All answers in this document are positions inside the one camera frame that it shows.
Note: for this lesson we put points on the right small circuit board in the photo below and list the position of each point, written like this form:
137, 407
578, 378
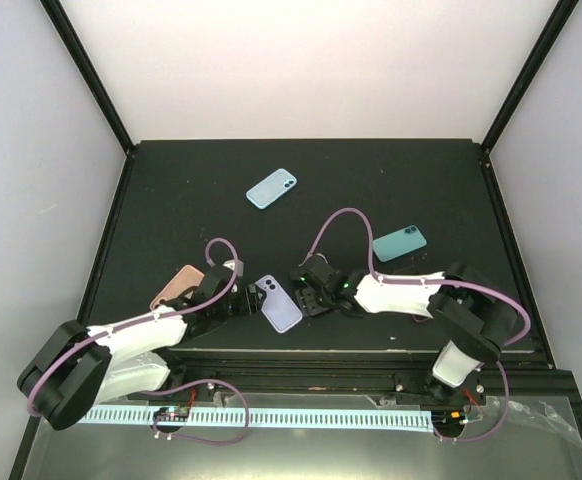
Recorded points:
459, 417

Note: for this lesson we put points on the pink phone case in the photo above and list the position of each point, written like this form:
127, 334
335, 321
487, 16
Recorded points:
187, 276

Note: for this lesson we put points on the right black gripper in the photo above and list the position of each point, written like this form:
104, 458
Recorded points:
307, 304

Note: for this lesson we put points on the lilac phone case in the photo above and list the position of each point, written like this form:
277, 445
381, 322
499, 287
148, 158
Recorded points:
278, 307

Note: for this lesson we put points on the light blue slotted cable duct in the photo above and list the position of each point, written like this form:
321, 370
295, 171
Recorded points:
280, 418

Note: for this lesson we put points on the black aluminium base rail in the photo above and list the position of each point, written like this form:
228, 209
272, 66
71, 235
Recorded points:
529, 374

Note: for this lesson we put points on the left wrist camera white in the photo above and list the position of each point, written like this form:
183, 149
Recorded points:
237, 267

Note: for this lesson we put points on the left black frame post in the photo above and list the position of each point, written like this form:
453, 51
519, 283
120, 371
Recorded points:
74, 46

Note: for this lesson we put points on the light blue phone case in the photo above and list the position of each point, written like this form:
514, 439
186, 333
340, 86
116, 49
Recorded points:
271, 188

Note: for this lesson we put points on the right black frame post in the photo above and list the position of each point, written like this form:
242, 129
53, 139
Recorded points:
548, 36

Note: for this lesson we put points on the left small circuit board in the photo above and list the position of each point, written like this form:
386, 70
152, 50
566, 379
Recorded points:
172, 414

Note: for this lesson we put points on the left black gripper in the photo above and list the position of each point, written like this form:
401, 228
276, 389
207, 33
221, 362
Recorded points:
250, 303

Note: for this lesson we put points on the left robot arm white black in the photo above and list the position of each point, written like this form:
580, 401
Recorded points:
80, 367

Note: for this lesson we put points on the red phone case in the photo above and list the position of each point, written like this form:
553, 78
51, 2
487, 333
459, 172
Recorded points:
408, 271

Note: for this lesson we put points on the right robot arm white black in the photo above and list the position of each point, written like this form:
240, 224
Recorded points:
477, 320

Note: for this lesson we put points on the teal phone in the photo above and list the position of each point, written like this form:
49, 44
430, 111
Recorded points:
398, 243

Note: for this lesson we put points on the black frame post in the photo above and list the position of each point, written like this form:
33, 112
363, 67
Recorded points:
74, 46
548, 36

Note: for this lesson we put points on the small circuit board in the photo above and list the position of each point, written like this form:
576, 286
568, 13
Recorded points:
172, 414
459, 417

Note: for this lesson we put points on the black phone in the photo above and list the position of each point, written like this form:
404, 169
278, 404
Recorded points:
298, 275

